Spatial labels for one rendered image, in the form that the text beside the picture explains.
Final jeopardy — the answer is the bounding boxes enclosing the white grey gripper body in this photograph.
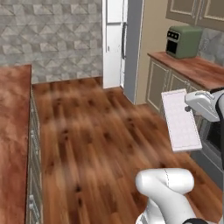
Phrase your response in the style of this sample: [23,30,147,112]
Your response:
[184,90,221,123]

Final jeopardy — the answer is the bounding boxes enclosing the white ice cube tray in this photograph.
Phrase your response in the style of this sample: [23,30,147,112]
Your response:
[160,88,203,153]

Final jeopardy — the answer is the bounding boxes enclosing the beige cupboard door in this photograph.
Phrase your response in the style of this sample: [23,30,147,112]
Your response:
[167,71,191,95]
[145,59,172,114]

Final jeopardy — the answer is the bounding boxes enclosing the tall white fridge door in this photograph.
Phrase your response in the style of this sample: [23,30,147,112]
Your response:
[103,22,129,89]

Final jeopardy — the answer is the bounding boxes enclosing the short white fridge door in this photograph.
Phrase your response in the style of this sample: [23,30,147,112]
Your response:
[105,0,129,25]

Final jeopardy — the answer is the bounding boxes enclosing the grey oven with dark window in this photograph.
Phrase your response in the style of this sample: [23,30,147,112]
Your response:
[190,114,224,190]

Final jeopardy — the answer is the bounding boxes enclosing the green toaster oven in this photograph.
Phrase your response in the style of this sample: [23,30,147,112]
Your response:
[165,25,204,60]

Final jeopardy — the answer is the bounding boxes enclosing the white and grey fridge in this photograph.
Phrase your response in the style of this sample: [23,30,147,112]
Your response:
[101,0,145,105]

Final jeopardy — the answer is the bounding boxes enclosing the beige wall cupboards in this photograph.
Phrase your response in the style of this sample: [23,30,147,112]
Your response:
[165,0,224,32]

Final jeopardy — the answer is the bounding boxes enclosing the dark fridge door handle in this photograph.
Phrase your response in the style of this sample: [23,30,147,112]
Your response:
[121,22,128,60]

